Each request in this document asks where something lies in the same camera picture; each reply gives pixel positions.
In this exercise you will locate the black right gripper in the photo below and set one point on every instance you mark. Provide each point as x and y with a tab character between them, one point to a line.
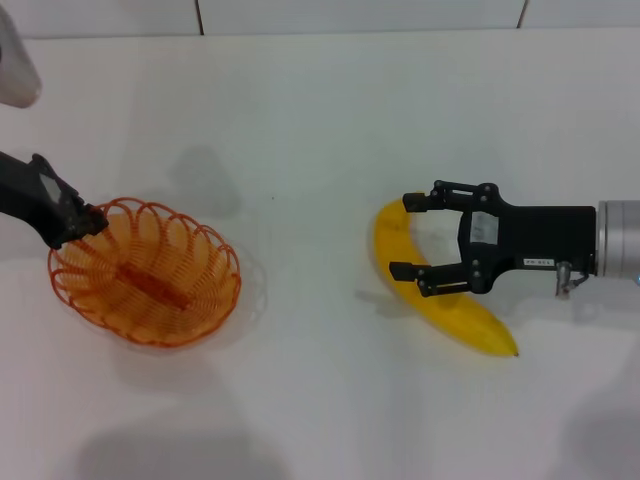
530	240

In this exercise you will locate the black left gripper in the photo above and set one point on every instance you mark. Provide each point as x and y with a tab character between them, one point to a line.
35	200

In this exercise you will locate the yellow banana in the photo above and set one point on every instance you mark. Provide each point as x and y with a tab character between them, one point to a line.
400	260

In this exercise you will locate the orange plastic woven basket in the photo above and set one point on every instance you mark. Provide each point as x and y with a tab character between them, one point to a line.
150	280

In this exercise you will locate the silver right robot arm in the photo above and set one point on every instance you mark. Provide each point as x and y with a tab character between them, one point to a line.
620	240

